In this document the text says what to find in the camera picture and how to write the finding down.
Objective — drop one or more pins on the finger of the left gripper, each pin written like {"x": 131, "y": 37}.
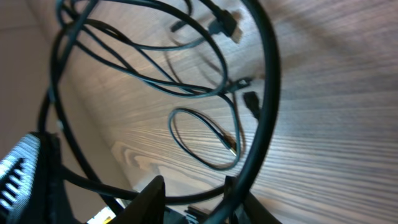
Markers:
{"x": 32, "y": 186}

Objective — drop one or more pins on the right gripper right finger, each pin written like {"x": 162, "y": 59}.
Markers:
{"x": 251, "y": 211}

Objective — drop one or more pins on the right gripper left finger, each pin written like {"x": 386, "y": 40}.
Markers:
{"x": 147, "y": 208}

